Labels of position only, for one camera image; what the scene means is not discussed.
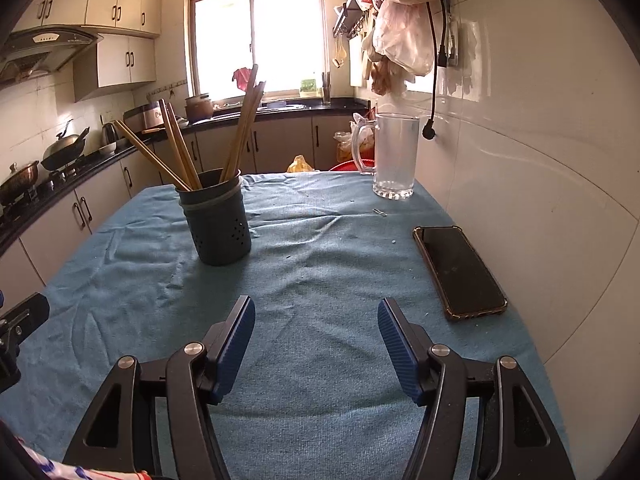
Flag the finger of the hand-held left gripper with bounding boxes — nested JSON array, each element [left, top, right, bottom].
[[0, 292, 51, 395]]

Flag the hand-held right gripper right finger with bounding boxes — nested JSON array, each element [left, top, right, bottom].
[[376, 296, 576, 480]]

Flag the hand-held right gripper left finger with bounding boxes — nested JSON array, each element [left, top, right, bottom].
[[62, 295, 257, 480]]

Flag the dark grey chopstick holder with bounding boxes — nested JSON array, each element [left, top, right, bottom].
[[175, 169, 252, 267]]

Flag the bunch of wooden chopsticks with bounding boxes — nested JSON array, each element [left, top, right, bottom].
[[113, 63, 267, 193]]

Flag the black smartphone in brown case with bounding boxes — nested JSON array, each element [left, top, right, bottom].
[[412, 226, 509, 322]]

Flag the blue tablecloth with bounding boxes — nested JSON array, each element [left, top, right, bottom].
[[0, 170, 571, 480]]

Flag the steel pot with lid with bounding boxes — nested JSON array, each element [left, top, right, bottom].
[[0, 160, 40, 206]]

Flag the gas stove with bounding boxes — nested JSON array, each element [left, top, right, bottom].
[[0, 155, 108, 223]]

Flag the white patterned clothing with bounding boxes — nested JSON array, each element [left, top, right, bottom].
[[0, 420, 151, 480]]

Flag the black wok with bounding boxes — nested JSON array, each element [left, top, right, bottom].
[[40, 119, 91, 172]]

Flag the clear glass pitcher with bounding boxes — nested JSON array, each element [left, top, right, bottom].
[[350, 112, 420, 200]]

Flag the red basin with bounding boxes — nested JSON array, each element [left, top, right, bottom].
[[327, 157, 376, 174]]

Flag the plastic bag on counter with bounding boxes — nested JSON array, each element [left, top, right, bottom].
[[333, 112, 376, 162]]

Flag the silver rice cooker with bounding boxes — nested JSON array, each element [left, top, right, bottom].
[[122, 102, 166, 134]]

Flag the brown clay pot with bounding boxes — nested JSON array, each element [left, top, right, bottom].
[[184, 92, 214, 124]]

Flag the range hood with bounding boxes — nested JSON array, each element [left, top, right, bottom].
[[0, 27, 104, 86]]

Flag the red cloth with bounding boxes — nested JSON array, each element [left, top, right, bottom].
[[232, 66, 256, 94]]

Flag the kitchen window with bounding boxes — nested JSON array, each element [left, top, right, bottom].
[[187, 0, 337, 104]]

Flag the hanging plastic bags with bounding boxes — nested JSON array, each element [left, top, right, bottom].
[[340, 0, 451, 97]]

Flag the black power cable with plug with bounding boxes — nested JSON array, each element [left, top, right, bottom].
[[422, 0, 452, 142]]

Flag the white wall socket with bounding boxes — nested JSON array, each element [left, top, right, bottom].
[[445, 14, 462, 69]]

